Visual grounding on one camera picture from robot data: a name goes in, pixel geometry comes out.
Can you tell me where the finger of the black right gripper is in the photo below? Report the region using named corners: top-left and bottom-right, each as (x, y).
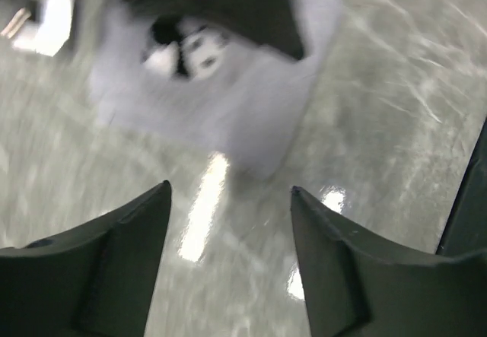
top-left (123, 0), bottom-right (304, 60)

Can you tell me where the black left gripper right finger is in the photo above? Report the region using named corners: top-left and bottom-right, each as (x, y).
top-left (291, 186), bottom-right (486, 336)

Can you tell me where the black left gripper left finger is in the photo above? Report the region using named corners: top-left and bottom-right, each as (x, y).
top-left (1, 181), bottom-right (172, 336)

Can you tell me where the grey towel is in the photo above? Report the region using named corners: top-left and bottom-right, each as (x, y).
top-left (90, 0), bottom-right (342, 177)

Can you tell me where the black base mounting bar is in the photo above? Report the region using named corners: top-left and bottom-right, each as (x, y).
top-left (436, 126), bottom-right (487, 256)

